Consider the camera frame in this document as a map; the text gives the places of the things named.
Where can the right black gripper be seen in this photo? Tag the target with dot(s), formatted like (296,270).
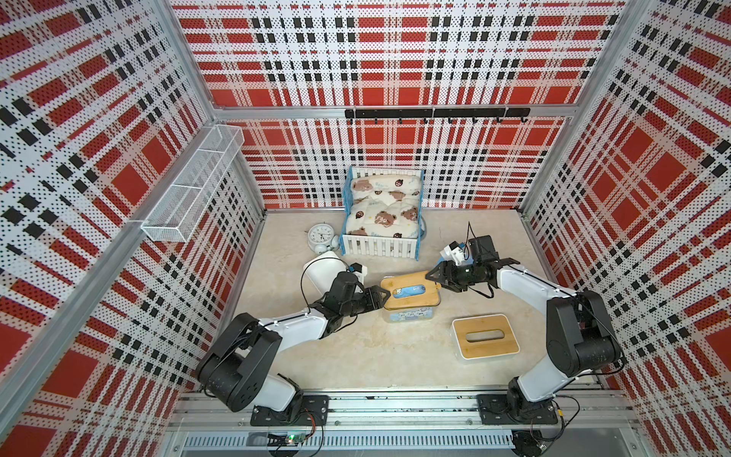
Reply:
(444,267)

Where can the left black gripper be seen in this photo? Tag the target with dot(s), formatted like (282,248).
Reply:
(375,302)

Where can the blue soft tissue pack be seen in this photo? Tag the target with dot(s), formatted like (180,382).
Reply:
(407,292)

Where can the bamboo slotted lid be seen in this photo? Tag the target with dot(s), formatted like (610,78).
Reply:
(432,296)

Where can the clear plastic tissue box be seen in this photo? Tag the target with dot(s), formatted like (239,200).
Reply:
(402,315)

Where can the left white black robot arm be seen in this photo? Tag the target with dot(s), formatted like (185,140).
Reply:
(236,369)

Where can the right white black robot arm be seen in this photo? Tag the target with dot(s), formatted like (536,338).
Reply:
(580,339)

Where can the white tissue box bamboo lid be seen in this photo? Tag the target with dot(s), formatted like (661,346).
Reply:
(484,337)

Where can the bear print blanket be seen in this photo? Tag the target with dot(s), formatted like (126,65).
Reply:
(375,219)

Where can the white alarm clock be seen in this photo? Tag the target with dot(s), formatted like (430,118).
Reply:
(323,238)

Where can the blue white toy crib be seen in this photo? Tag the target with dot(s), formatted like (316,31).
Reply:
(380,246)

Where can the bear print pillow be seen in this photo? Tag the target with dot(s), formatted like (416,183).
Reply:
(386,188)

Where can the green circuit board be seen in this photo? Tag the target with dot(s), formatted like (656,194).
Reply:
(289,440)

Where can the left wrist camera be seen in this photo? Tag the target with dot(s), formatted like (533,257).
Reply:
(359,270)

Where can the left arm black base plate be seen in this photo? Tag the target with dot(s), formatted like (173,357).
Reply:
(304,411)

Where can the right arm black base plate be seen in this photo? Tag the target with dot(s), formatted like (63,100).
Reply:
(505,409)

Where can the black hook rail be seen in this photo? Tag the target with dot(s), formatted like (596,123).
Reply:
(439,113)

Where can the aluminium front rail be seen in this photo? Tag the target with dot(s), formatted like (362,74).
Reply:
(412,422)

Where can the white wire mesh shelf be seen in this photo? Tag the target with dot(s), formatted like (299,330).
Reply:
(178,212)

